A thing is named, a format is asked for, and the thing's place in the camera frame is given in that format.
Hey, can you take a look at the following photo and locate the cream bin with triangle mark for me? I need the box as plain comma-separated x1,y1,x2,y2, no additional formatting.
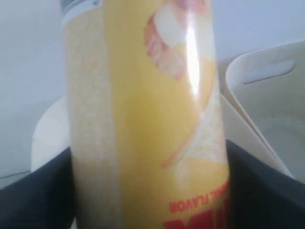
30,97,70,172

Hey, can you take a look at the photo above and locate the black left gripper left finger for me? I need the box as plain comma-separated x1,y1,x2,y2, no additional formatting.
0,148,76,229

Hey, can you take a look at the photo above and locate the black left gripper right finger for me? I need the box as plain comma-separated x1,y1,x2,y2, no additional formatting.
226,140,305,229

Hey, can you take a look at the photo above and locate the cream bin with square mark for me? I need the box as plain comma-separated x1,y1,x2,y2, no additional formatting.
221,41,305,182

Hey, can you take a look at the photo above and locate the yellow chip can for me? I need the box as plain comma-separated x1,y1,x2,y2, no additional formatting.
60,0,231,229

